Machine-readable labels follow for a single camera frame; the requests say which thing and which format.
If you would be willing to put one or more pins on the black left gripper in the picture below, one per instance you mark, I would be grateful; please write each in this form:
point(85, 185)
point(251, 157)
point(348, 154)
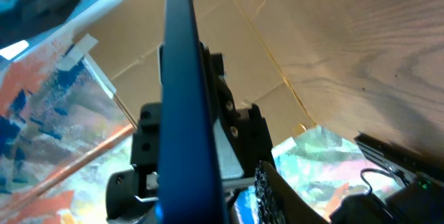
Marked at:
point(241, 135)

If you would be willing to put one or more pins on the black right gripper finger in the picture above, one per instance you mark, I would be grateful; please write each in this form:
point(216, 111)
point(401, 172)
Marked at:
point(277, 202)

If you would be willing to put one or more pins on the blue Galaxy smartphone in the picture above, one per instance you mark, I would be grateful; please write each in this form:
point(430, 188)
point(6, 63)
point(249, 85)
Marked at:
point(190, 183)

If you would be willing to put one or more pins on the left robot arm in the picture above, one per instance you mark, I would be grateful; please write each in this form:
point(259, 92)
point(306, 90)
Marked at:
point(122, 206)

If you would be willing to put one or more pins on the red metal pole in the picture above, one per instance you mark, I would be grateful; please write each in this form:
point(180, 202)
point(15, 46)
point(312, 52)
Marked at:
point(65, 170)

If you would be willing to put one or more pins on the colourful painted backdrop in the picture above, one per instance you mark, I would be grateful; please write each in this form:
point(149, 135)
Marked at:
point(56, 104)

